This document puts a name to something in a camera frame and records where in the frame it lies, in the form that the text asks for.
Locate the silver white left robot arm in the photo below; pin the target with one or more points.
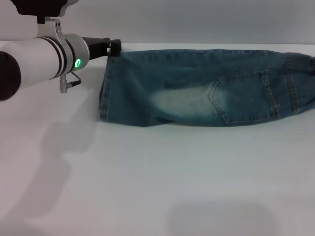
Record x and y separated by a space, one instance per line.
37 61

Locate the blue denim shorts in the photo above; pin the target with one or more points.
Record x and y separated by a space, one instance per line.
187 93

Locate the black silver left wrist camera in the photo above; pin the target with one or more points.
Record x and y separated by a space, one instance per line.
39 7

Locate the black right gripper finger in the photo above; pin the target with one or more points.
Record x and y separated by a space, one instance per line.
312 63

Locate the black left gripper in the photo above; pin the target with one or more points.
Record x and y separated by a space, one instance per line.
98 46

